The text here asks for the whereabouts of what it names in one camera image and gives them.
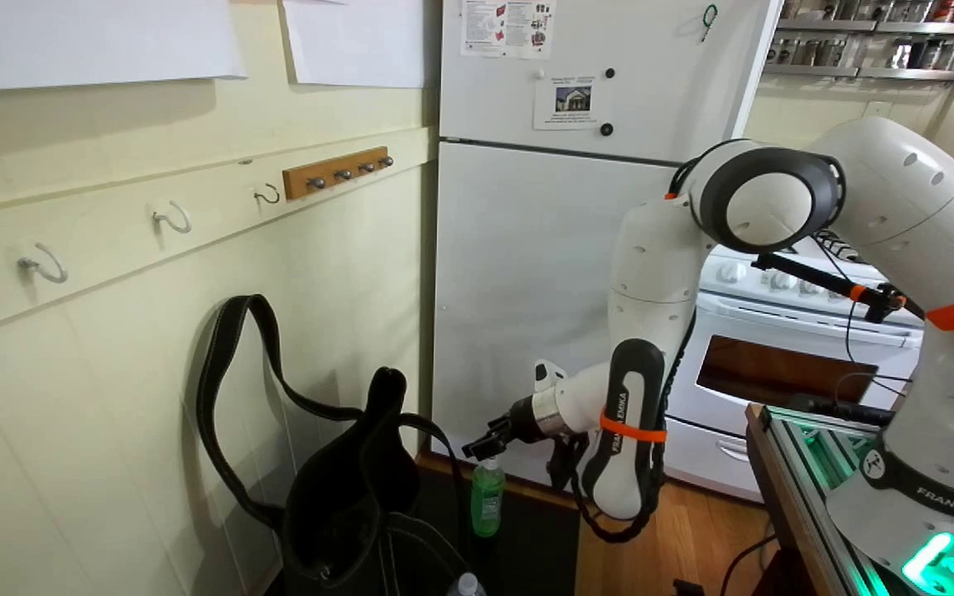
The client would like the white refrigerator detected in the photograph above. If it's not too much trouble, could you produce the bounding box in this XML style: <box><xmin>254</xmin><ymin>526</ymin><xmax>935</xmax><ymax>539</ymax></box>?
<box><xmin>427</xmin><ymin>0</ymin><xmax>777</xmax><ymax>508</ymax></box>

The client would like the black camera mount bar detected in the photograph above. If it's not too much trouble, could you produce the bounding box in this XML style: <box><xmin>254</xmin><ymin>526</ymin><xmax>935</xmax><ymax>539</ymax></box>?
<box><xmin>749</xmin><ymin>249</ymin><xmax>929</xmax><ymax>324</ymax></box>

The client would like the black shoulder bag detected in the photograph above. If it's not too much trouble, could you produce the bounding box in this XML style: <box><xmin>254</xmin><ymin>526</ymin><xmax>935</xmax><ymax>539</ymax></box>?
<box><xmin>191</xmin><ymin>291</ymin><xmax>469</xmax><ymax>596</ymax></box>

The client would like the white stove with oven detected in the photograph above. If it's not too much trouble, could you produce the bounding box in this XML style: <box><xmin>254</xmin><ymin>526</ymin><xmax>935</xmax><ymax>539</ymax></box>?
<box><xmin>656</xmin><ymin>236</ymin><xmax>935</xmax><ymax>507</ymax></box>

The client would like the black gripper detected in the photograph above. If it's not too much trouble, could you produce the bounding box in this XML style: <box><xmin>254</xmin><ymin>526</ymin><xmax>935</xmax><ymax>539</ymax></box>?
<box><xmin>458</xmin><ymin>393</ymin><xmax>548</xmax><ymax>463</ymax></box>

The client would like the small white wall paper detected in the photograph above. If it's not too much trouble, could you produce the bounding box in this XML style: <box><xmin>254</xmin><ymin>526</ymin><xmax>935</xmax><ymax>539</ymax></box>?
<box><xmin>279</xmin><ymin>0</ymin><xmax>427</xmax><ymax>93</ymax></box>

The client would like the printed sheet on refrigerator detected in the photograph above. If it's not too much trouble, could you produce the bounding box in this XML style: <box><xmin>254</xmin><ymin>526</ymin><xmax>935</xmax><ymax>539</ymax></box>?
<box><xmin>458</xmin><ymin>0</ymin><xmax>560</xmax><ymax>59</ymax></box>

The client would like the thin dark floor cable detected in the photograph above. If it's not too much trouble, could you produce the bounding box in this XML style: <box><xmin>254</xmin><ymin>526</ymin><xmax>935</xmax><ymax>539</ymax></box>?
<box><xmin>720</xmin><ymin>528</ymin><xmax>783</xmax><ymax>596</ymax></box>

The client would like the green plastic bottle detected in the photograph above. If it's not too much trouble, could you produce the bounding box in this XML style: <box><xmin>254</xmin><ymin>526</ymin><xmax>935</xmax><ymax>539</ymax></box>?
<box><xmin>467</xmin><ymin>455</ymin><xmax>509</xmax><ymax>544</ymax></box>

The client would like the dark low cabinet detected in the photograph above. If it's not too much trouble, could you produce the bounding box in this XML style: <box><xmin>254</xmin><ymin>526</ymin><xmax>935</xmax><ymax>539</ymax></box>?
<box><xmin>403</xmin><ymin>455</ymin><xmax>585</xmax><ymax>596</ymax></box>

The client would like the metal spice shelf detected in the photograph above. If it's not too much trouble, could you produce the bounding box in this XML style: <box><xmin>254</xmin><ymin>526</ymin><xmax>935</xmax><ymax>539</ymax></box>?
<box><xmin>762</xmin><ymin>0</ymin><xmax>954</xmax><ymax>84</ymax></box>

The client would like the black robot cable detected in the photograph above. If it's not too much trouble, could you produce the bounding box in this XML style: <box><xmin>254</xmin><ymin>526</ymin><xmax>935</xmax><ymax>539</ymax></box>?
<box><xmin>565</xmin><ymin>440</ymin><xmax>669</xmax><ymax>545</ymax></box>

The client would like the wooden key hook rack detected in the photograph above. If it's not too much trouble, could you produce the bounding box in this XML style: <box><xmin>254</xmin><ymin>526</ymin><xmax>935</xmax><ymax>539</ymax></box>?
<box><xmin>282</xmin><ymin>145</ymin><xmax>399</xmax><ymax>201</ymax></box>

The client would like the robot base table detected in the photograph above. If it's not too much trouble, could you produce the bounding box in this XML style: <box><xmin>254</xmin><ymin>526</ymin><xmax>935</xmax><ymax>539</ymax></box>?
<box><xmin>742</xmin><ymin>400</ymin><xmax>954</xmax><ymax>596</ymax></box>

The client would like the photo fridge magnet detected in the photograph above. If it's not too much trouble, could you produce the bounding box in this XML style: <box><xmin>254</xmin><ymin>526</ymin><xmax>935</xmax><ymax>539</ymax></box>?
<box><xmin>549</xmin><ymin>75</ymin><xmax>600</xmax><ymax>118</ymax></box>

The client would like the large white wall paper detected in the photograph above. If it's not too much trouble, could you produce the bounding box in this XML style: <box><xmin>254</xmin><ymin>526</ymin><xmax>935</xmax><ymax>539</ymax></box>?
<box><xmin>0</xmin><ymin>0</ymin><xmax>247</xmax><ymax>94</ymax></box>

